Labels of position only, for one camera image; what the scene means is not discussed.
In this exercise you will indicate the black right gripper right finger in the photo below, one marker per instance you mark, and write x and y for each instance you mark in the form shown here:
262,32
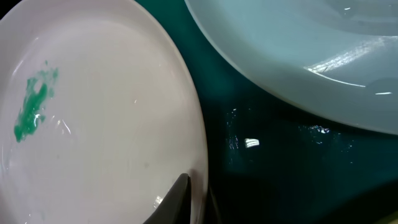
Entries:
212,213

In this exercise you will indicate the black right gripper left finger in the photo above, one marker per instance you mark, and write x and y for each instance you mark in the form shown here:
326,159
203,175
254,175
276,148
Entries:
176,205

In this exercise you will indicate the blue plastic tray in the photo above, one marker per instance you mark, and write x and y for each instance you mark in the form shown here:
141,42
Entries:
270,162

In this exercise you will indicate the white plate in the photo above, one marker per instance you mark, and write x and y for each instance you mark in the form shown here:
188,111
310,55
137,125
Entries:
99,116

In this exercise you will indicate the light blue plate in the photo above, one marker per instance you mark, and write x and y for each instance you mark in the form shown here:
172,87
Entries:
336,59

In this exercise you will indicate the yellow green plate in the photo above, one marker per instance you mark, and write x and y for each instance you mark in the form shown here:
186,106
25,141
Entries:
390,219

